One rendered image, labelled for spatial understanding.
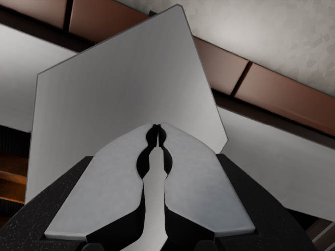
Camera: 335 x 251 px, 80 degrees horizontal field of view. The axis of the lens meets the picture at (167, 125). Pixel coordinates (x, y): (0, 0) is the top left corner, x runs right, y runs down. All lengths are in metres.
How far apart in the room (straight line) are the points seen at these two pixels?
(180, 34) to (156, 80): 0.04
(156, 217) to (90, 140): 0.13
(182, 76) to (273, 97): 0.12
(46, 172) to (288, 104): 0.28
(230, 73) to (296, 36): 0.21
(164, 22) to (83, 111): 0.10
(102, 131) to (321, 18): 0.38
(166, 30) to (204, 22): 0.20
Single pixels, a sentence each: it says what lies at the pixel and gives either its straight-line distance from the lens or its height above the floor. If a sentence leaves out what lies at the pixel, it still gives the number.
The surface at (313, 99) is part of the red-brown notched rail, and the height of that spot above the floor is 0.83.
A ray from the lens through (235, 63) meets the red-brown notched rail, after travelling 0.23.
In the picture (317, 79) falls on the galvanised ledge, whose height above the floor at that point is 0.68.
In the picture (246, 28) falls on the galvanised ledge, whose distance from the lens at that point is 0.38.
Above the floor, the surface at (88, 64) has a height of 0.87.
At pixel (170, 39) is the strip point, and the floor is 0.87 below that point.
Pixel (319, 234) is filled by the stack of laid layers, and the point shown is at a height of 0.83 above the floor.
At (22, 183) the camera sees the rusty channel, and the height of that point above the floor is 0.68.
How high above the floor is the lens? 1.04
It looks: 63 degrees down
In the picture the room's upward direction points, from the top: 177 degrees clockwise
